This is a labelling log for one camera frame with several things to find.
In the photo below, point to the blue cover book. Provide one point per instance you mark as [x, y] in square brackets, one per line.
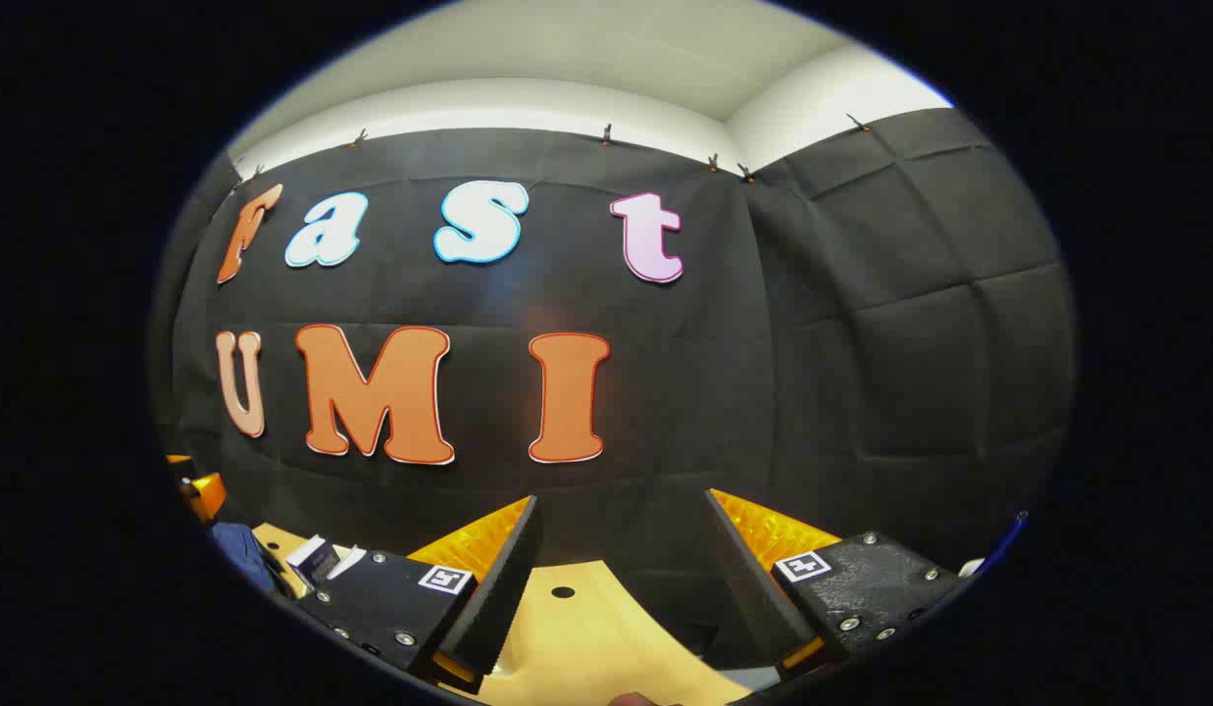
[315, 561]

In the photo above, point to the blue schoolbag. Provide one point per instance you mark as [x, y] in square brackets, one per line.
[238, 554]

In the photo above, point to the black backdrop cloth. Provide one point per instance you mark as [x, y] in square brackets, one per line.
[724, 373]

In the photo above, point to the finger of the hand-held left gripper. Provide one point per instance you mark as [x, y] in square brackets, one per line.
[209, 493]

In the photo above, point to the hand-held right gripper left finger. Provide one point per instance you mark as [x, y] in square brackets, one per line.
[508, 579]

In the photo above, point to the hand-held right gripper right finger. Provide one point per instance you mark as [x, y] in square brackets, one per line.
[748, 588]

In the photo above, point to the row of black cloth clips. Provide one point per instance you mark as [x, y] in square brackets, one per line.
[607, 133]

